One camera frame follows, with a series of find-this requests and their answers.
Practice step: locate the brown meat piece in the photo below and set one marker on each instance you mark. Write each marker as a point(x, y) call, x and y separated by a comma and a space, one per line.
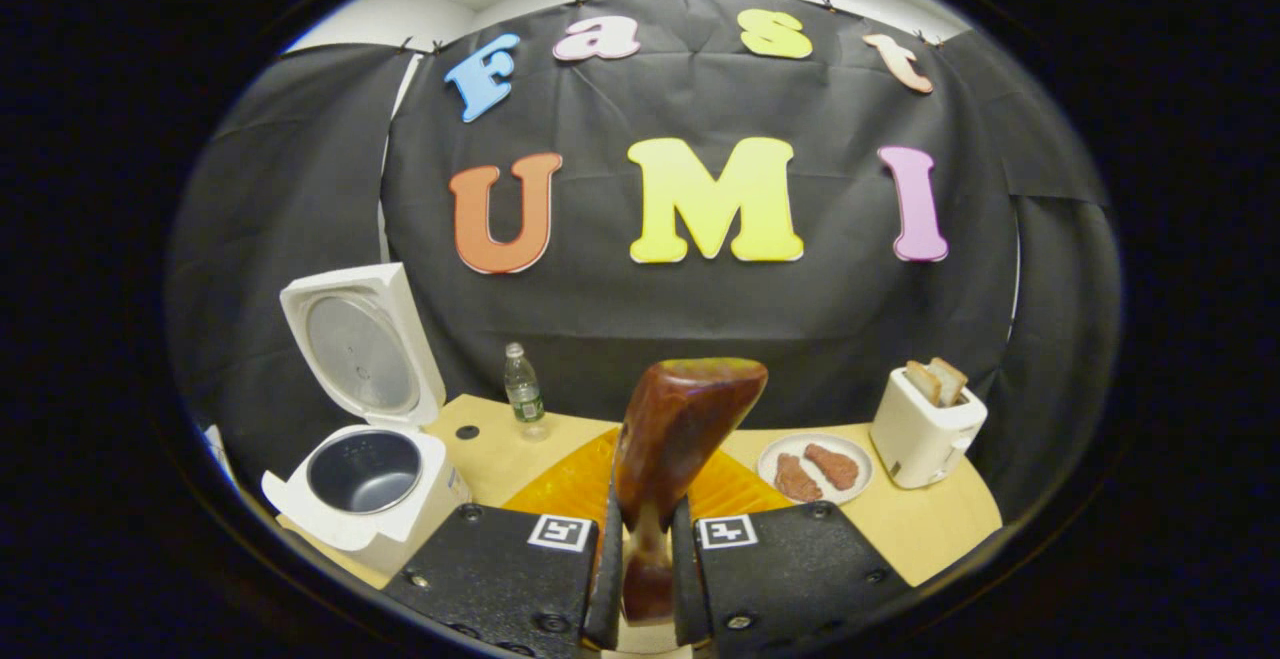
point(795, 481)
point(832, 467)

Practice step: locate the toast bread slice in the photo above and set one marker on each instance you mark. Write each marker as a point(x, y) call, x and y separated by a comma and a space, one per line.
point(950, 379)
point(922, 382)

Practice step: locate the white rice cooker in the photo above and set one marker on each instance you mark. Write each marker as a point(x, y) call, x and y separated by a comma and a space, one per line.
point(400, 519)

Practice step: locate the white round plate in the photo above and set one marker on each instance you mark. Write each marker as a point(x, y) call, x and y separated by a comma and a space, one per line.
point(850, 495)

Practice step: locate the white toaster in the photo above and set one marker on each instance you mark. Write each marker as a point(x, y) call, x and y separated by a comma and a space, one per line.
point(920, 439)

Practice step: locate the brown wooden spoon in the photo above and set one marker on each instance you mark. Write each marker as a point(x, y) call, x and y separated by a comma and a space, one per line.
point(680, 429)

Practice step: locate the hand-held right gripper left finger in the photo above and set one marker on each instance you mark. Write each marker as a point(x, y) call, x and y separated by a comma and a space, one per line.
point(603, 599)

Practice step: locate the clear plastic water bottle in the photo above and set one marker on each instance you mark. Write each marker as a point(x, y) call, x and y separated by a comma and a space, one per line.
point(524, 399)

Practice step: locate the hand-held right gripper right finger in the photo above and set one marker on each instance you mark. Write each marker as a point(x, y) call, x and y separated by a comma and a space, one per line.
point(685, 589)

